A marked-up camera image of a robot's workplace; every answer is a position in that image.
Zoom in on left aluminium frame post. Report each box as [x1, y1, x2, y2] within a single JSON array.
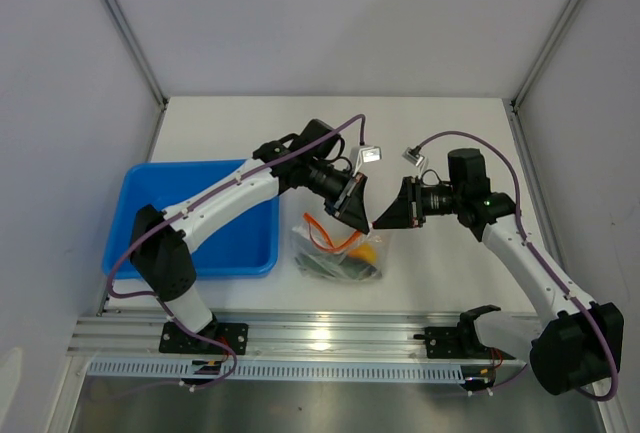
[[100, 0, 168, 109]]

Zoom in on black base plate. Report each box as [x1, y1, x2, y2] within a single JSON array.
[[413, 326, 487, 359], [158, 322, 249, 355]]

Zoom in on blue plastic bin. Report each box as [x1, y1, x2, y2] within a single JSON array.
[[102, 159, 279, 280]]

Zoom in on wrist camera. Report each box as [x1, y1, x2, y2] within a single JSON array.
[[402, 146, 429, 171], [349, 145, 382, 176]]

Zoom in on aluminium mounting rail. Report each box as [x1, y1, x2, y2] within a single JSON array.
[[67, 308, 551, 367]]

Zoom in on right aluminium frame post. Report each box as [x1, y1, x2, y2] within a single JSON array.
[[509, 0, 587, 114]]

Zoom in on white slotted cable duct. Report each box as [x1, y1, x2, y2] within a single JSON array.
[[87, 361, 466, 384]]

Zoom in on clear zip bag orange zipper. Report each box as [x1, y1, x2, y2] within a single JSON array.
[[289, 212, 391, 284]]

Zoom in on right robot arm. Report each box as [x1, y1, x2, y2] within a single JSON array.
[[373, 148, 624, 401]]

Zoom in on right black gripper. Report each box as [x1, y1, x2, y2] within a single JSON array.
[[374, 176, 463, 230]]

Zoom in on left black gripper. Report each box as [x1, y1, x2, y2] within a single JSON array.
[[304, 159, 369, 235]]

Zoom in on yellow orange mango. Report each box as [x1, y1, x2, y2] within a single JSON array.
[[335, 236, 378, 264]]

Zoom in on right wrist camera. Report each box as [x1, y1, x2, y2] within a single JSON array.
[[402, 146, 429, 171]]

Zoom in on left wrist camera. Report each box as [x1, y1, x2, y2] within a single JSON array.
[[349, 145, 382, 176]]

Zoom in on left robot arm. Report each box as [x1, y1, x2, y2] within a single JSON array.
[[126, 119, 381, 353]]

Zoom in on aluminium frame post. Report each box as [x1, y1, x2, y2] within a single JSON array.
[[509, 0, 587, 114], [100, 0, 168, 109]]

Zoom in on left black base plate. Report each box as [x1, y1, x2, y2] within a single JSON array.
[[158, 322, 249, 355]]

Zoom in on dark green cucumber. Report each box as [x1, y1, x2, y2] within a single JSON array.
[[295, 253, 382, 282]]

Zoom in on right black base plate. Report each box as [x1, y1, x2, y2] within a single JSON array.
[[413, 326, 487, 359]]

